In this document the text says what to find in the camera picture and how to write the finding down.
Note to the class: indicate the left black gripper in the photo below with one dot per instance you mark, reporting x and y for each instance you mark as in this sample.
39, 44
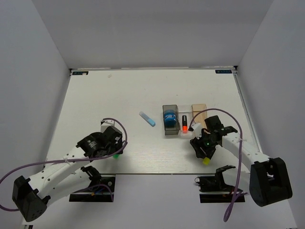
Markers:
117, 144

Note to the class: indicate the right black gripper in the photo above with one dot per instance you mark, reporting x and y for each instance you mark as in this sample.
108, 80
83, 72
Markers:
197, 143

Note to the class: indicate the yellow highlighter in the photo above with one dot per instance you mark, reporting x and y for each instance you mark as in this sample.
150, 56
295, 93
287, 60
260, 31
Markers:
206, 161

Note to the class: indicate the green highlighter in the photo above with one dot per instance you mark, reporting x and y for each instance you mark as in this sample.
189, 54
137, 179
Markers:
116, 156

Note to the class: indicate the orange highlighter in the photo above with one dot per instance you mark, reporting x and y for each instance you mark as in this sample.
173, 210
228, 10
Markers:
184, 124

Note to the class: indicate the blue round jar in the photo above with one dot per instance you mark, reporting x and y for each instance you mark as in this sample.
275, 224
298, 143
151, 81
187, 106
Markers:
169, 118

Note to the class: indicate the light blue highlighter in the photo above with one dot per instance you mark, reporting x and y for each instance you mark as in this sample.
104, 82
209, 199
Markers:
147, 119

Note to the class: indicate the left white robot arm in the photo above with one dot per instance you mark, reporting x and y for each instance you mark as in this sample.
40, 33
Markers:
33, 195

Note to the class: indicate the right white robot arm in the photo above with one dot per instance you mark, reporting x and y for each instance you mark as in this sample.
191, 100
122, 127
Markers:
269, 180

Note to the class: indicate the amber transparent container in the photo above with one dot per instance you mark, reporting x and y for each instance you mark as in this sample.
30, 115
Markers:
196, 108

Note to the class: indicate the clear transparent container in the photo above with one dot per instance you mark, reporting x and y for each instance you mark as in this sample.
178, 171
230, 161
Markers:
188, 112

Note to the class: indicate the dark grey transparent container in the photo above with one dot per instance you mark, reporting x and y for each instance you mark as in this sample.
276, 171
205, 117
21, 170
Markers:
174, 130

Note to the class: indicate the right corner label sticker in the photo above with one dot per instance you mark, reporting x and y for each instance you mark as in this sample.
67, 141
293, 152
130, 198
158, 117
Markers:
222, 71

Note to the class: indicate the corner label sticker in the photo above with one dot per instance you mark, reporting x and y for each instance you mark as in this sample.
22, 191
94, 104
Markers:
222, 71
80, 73

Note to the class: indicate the left corner label sticker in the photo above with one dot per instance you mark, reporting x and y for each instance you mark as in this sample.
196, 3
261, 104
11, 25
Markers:
80, 73

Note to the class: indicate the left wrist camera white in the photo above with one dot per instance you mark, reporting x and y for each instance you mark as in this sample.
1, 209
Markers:
105, 123

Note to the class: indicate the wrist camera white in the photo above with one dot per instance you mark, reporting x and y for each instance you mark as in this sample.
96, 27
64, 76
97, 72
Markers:
105, 123
196, 129

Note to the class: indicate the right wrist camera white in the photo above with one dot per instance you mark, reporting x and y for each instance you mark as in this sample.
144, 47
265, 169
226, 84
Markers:
196, 129

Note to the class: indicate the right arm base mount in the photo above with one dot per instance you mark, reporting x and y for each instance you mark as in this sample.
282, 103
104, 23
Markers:
213, 189

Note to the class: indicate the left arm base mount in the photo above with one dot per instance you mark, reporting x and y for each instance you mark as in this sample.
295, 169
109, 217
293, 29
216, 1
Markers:
102, 192

